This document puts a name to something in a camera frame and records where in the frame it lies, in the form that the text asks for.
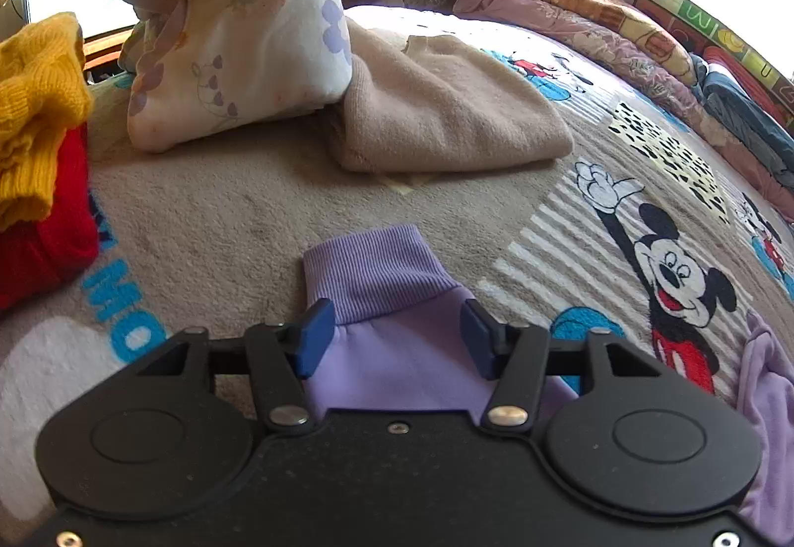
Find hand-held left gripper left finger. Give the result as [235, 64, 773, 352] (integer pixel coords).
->
[136, 298, 337, 436]

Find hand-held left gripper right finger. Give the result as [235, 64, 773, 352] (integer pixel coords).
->
[460, 298, 662, 435]

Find purple sweatshirt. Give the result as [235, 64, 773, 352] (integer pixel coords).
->
[303, 224, 794, 546]

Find cartoon mouse printed blanket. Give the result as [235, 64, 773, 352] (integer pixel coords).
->
[0, 4, 794, 523]

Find folded beige sweater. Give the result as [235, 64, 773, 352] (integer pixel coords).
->
[329, 19, 575, 177]

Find red knit sweater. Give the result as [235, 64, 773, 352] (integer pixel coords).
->
[0, 124, 101, 312]

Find folded cream floral garment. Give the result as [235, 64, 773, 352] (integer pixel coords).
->
[104, 0, 355, 154]

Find orange patterned pillow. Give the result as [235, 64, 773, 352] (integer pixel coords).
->
[536, 0, 699, 86]

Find folded blue blanket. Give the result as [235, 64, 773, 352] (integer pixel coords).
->
[688, 54, 794, 177]

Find yellow knit sweater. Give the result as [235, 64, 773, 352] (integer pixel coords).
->
[0, 12, 94, 233]

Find folded red blanket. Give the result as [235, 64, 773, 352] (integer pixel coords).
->
[707, 62, 794, 115]

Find colourful headboard mat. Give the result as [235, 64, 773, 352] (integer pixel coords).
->
[564, 0, 794, 89]

